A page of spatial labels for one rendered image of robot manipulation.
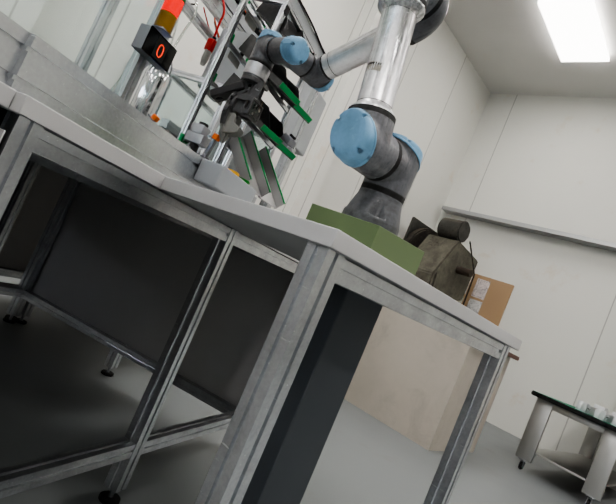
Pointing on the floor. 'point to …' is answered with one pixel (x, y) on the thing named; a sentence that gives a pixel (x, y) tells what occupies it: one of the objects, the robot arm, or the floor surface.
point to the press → (444, 255)
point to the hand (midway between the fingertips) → (220, 138)
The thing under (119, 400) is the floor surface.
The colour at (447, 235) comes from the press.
